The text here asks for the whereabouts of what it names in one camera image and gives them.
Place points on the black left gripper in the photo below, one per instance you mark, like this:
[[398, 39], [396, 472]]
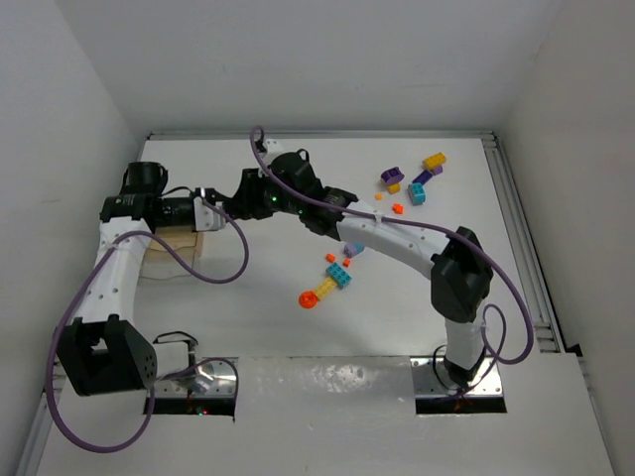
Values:
[[186, 211]]

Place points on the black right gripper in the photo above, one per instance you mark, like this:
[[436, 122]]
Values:
[[250, 193]]

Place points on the yellow long lego plate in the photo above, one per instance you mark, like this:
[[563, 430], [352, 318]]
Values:
[[325, 287]]

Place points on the orange round lego piece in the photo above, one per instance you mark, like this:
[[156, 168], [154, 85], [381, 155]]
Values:
[[308, 299]]

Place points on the teal 2x4 lego brick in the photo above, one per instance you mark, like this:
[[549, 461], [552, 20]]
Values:
[[337, 276]]

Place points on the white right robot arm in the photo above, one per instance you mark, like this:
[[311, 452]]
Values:
[[460, 280]]

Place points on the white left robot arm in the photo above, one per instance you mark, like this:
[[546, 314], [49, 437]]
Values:
[[100, 348]]

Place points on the clear transparent container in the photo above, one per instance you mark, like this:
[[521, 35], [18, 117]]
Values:
[[163, 271]]

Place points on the purple teal lego stack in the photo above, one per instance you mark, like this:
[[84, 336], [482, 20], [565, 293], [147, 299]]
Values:
[[351, 249]]

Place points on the purple arch lego brick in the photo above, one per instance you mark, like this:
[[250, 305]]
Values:
[[392, 176]]

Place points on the teal lego brick far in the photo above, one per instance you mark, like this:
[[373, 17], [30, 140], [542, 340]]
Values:
[[417, 193]]

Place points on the purple flat lego plate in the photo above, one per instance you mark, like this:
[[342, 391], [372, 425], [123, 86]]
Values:
[[427, 174]]

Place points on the yellow lego brick far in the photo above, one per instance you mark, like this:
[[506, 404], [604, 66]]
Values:
[[434, 161]]

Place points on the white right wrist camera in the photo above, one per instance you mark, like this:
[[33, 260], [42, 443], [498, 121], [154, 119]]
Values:
[[273, 149]]

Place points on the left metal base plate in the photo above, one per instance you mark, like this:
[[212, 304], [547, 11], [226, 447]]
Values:
[[210, 378]]

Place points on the metal base plate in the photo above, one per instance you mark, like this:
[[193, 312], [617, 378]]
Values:
[[432, 379], [210, 378]]

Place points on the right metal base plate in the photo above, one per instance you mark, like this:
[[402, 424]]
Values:
[[432, 379]]

